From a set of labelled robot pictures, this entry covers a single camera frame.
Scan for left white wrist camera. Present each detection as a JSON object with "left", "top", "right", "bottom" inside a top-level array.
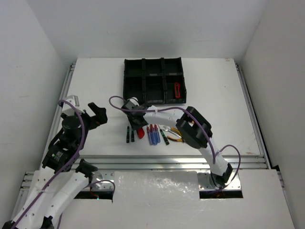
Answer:
[{"left": 62, "top": 95, "right": 84, "bottom": 116}]

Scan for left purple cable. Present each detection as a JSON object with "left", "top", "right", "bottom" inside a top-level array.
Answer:
[{"left": 9, "top": 99, "right": 87, "bottom": 229}]

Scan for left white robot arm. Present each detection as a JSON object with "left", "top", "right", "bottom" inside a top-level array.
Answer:
[{"left": 3, "top": 100, "right": 108, "bottom": 229}]

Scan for right aluminium side rail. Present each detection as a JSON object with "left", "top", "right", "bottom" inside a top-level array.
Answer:
[{"left": 235, "top": 62, "right": 272, "bottom": 169}]

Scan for left aluminium side rail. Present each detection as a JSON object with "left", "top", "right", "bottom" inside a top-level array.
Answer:
[{"left": 41, "top": 62, "right": 76, "bottom": 162}]

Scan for aluminium front rail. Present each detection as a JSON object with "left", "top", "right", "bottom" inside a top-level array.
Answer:
[{"left": 21, "top": 155, "right": 270, "bottom": 191}]

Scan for aluminium side rail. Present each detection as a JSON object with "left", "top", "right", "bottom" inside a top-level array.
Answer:
[
  {"left": 235, "top": 62, "right": 272, "bottom": 169},
  {"left": 41, "top": 62, "right": 76, "bottom": 162}
]

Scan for red utility knife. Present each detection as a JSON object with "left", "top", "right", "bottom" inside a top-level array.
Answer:
[
  {"left": 174, "top": 82, "right": 181, "bottom": 99},
  {"left": 136, "top": 127, "right": 145, "bottom": 139}
]

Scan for purple cable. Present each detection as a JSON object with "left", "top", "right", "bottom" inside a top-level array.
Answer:
[
  {"left": 9, "top": 99, "right": 87, "bottom": 229},
  {"left": 109, "top": 95, "right": 241, "bottom": 191}
]

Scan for black six-compartment organizer tray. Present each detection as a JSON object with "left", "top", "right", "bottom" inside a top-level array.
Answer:
[{"left": 123, "top": 57, "right": 187, "bottom": 105}]

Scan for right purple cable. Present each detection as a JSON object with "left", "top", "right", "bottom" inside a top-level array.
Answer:
[{"left": 109, "top": 95, "right": 241, "bottom": 191}]

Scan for silver wrench left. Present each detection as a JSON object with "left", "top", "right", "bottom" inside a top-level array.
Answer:
[{"left": 163, "top": 126, "right": 171, "bottom": 132}]

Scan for yellow pliers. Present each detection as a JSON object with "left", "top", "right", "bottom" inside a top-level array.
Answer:
[{"left": 167, "top": 127, "right": 185, "bottom": 143}]

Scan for green black screwdriver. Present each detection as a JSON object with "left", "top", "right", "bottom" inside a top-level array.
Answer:
[{"left": 160, "top": 129, "right": 170, "bottom": 146}]

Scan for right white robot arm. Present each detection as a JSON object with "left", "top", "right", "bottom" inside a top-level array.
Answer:
[{"left": 122, "top": 103, "right": 233, "bottom": 188}]

